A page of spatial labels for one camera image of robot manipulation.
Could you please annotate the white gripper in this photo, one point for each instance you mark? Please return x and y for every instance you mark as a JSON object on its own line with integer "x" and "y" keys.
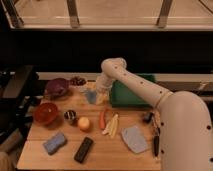
{"x": 103, "y": 84}

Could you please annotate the small blue cup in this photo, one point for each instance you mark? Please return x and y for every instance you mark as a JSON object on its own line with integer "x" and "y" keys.
{"x": 91, "y": 96}

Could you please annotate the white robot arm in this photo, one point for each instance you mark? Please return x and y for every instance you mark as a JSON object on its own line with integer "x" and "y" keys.
{"x": 186, "y": 131}

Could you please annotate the red chili pepper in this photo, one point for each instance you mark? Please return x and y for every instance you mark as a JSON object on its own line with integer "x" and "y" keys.
{"x": 102, "y": 122}

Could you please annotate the green plastic tray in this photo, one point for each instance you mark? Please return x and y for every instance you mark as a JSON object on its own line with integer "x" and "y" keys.
{"x": 121, "y": 96}

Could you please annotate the white bowl of dark fruit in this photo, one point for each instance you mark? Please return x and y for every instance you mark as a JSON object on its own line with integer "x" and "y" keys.
{"x": 78, "y": 83}

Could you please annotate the yellow orange ball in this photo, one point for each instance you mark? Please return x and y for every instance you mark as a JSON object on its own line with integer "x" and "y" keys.
{"x": 84, "y": 123}

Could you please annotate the dark metallic cup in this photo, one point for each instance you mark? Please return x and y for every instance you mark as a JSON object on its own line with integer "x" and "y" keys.
{"x": 70, "y": 116}

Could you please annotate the wooden cutting board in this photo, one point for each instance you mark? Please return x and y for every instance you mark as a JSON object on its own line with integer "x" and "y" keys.
{"x": 106, "y": 153}

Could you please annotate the purple bowl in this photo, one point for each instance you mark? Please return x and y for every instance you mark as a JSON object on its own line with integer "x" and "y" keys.
{"x": 57, "y": 87}

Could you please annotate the black remote control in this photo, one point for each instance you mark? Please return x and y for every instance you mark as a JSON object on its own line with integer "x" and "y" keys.
{"x": 83, "y": 150}

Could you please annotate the blue folded cloth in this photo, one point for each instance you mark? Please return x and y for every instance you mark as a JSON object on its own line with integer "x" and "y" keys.
{"x": 134, "y": 139}

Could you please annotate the small dark round object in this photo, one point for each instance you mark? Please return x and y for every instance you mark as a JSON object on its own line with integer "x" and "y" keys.
{"x": 148, "y": 117}

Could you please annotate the red bowl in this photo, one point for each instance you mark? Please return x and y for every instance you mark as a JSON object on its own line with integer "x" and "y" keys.
{"x": 45, "y": 113}

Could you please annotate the blue sponge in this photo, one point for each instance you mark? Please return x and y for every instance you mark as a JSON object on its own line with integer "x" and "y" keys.
{"x": 54, "y": 143}

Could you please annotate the black equipment at left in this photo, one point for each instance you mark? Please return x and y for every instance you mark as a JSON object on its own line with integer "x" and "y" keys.
{"x": 16, "y": 96}

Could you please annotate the black handled utensil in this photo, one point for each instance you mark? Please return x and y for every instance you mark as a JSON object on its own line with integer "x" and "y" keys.
{"x": 156, "y": 138}

